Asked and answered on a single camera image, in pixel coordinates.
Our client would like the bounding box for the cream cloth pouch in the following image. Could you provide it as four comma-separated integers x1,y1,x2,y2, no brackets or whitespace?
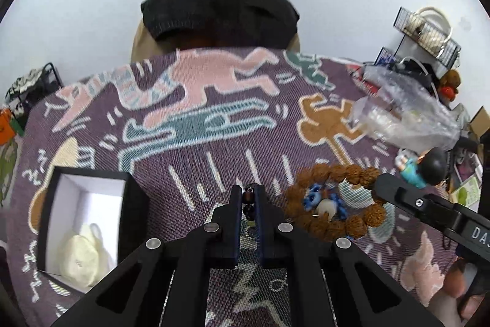
57,223,117,288

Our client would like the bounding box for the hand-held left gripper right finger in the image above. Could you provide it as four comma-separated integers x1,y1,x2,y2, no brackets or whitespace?
253,183,445,327

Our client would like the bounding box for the black jewelry box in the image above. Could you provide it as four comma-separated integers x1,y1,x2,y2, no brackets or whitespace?
36,166,151,294

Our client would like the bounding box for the pile of papers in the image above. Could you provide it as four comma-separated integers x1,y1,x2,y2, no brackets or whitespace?
449,154,485,213

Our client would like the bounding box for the dark bead string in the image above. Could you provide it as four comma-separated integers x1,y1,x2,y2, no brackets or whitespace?
243,184,259,233

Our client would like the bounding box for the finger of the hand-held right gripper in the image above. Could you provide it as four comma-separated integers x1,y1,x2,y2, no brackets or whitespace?
373,173,467,234

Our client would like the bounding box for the clear plastic bag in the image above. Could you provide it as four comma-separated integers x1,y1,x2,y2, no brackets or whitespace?
350,64,460,153

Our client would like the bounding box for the printed blanket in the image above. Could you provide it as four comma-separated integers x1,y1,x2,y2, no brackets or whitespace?
8,47,481,327

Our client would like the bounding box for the blue toy figure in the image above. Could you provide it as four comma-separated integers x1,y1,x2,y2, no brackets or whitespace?
395,149,428,190

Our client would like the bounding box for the black knit cloth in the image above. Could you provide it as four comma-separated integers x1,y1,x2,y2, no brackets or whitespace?
140,0,300,51

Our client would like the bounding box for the person's right hand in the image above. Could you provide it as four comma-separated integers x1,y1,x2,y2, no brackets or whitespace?
429,260,475,327

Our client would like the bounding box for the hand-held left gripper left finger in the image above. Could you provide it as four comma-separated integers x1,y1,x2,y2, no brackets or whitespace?
50,184,243,327

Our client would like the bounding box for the brown walnut bead bracelet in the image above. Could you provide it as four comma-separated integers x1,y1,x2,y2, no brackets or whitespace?
283,163,390,240

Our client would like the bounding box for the black ball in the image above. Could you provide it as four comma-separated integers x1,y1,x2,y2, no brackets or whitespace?
420,147,448,185

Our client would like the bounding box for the white cord bundle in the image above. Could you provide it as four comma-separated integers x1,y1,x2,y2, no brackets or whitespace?
406,7,453,52

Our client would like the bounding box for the black wire rack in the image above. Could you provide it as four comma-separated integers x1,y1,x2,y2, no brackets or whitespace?
377,7,462,70

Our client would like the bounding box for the cardboard box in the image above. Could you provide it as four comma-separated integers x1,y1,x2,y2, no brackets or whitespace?
469,105,490,144

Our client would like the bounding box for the brown plush toy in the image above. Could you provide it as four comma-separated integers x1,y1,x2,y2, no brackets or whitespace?
438,69,461,101

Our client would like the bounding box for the orange bag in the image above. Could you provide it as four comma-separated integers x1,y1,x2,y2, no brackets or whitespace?
0,108,17,146

